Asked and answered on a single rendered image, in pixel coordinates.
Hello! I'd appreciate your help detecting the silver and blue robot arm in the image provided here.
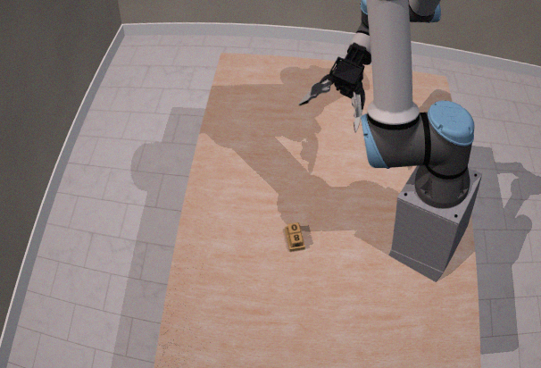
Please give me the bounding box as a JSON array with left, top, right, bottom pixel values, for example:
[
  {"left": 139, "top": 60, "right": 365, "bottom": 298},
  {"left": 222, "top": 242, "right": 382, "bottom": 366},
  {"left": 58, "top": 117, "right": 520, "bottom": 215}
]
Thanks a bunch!
[{"left": 349, "top": 0, "right": 474, "bottom": 209}]

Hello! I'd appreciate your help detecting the brown wooden number cube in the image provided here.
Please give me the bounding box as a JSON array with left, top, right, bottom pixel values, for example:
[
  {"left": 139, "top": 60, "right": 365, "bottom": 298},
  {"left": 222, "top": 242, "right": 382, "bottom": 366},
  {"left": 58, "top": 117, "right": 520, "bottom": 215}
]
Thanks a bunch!
[
  {"left": 290, "top": 232, "right": 303, "bottom": 247},
  {"left": 287, "top": 222, "right": 301, "bottom": 237}
]

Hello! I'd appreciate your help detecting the brown wooden tray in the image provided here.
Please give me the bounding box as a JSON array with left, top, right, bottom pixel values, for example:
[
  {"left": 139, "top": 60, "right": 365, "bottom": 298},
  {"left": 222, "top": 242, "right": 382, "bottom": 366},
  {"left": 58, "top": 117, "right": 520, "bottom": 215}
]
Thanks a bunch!
[{"left": 285, "top": 224, "right": 305, "bottom": 252}]

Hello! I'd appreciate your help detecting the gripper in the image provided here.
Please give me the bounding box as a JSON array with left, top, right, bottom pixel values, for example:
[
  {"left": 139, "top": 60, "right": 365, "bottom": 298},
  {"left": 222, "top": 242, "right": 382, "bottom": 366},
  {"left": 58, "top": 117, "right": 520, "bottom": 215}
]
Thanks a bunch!
[{"left": 299, "top": 42, "right": 371, "bottom": 132}]

